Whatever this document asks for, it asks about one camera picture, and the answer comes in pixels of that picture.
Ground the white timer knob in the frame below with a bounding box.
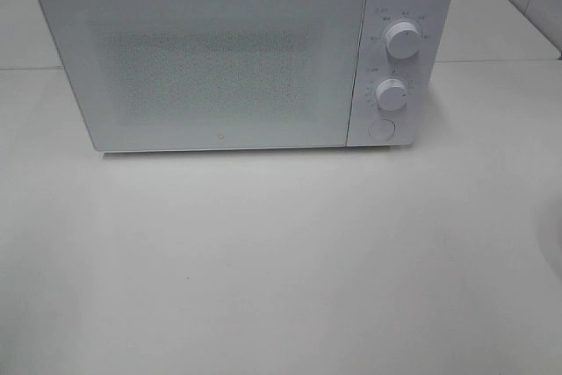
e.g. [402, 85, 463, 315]
[375, 78, 407, 112]

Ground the white microwave door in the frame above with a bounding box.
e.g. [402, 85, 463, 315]
[39, 0, 364, 153]

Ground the upper white power knob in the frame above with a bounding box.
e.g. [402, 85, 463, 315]
[383, 18, 422, 60]

